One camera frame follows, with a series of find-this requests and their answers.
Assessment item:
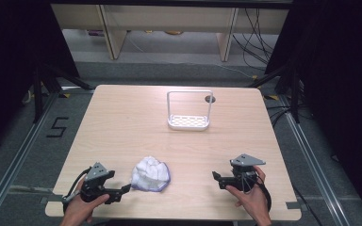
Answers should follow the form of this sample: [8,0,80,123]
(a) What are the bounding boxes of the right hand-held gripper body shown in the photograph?
[229,153,267,193]

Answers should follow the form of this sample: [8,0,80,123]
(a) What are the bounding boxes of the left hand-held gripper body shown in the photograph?
[80,162,118,203]

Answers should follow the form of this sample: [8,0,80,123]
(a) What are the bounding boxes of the white cloth with purple edge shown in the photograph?
[129,155,172,193]

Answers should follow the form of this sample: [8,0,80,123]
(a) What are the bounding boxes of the white plastic rack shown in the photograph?
[166,89,215,132]

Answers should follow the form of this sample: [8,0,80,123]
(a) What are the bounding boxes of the person's right hand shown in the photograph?
[224,165,272,220]

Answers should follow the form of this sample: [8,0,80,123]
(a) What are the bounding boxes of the person's left hand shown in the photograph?
[62,178,110,226]

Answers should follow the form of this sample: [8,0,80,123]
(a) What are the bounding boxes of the black metal stand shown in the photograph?
[32,61,94,124]
[247,64,302,124]

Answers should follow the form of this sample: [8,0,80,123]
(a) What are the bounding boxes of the black curtain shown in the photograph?
[0,0,80,158]
[265,0,362,220]

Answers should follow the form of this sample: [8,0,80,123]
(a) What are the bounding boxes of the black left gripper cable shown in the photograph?
[61,167,92,215]

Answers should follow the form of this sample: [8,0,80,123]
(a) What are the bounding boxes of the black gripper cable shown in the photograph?
[61,167,92,215]
[254,174,273,212]

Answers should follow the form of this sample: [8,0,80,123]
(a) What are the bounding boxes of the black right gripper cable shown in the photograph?
[254,174,273,212]

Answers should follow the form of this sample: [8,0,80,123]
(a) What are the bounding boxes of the black floor cables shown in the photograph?
[265,104,297,127]

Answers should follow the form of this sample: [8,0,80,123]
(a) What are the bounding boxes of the aluminium floor rail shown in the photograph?
[278,93,351,226]
[0,91,60,226]

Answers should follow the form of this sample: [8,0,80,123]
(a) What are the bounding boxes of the white floor cable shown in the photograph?
[197,60,256,79]

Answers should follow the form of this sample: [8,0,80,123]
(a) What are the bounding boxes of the bundle of black hanging cables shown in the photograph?
[231,8,280,72]

